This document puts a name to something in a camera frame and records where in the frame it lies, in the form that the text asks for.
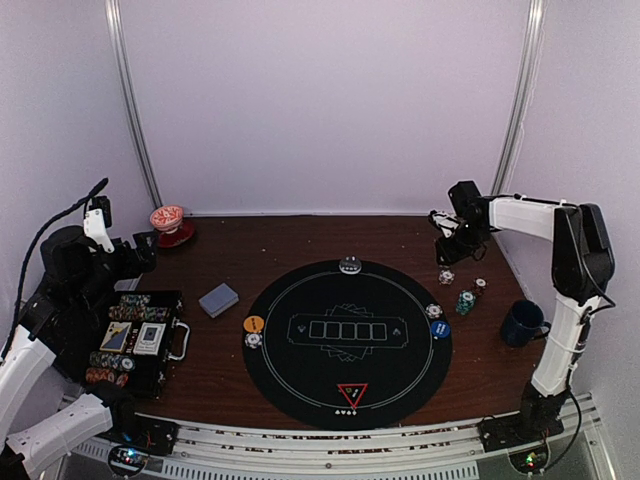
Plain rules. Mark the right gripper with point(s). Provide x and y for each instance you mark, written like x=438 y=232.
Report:
x=449 y=254

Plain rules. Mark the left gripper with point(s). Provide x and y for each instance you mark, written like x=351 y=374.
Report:
x=133 y=268

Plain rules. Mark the blue white chip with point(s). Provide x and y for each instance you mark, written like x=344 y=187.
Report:
x=253 y=340
x=434 y=311

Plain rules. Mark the blue round blind button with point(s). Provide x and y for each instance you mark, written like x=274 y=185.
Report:
x=440 y=329

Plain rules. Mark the clear acrylic dealer button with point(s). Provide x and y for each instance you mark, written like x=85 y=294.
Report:
x=350 y=265

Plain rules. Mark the orange round blind button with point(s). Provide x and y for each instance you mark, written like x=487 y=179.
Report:
x=253 y=324

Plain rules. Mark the red triangle marker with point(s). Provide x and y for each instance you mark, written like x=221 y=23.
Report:
x=353 y=393

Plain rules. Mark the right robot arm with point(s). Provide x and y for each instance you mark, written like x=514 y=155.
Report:
x=581 y=267

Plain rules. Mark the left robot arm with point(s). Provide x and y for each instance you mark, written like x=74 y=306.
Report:
x=82 y=265

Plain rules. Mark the black white chip stack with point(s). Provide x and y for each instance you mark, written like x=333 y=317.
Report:
x=446 y=277

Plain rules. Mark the red patterned bowl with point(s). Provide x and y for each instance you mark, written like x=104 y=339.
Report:
x=167 y=219

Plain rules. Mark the red white chip stack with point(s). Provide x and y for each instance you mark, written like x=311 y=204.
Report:
x=479 y=287

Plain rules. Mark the black poker chip case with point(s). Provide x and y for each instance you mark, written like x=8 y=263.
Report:
x=143 y=376

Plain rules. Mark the card deck in case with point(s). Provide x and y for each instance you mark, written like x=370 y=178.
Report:
x=116 y=337
x=149 y=339

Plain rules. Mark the blue playing card deck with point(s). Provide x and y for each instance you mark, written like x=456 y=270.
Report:
x=218 y=300

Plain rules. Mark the dark blue mug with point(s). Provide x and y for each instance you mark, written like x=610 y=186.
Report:
x=523 y=323

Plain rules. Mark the round black poker mat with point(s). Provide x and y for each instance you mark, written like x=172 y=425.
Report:
x=324 y=328

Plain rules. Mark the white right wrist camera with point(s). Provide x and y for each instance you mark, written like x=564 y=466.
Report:
x=444 y=222

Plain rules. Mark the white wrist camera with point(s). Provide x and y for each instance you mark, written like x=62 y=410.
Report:
x=97 y=220
x=444 y=222

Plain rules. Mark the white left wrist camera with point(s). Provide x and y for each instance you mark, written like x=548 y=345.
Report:
x=97 y=220

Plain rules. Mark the right aluminium frame post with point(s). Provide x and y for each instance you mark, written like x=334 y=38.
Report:
x=523 y=95

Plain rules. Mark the aluminium frame post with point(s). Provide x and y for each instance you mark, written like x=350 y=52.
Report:
x=118 y=41
x=523 y=95

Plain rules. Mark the left aluminium frame post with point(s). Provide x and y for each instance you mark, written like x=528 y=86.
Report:
x=118 y=41

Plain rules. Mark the front aluminium rail base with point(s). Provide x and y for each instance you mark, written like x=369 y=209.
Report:
x=451 y=450

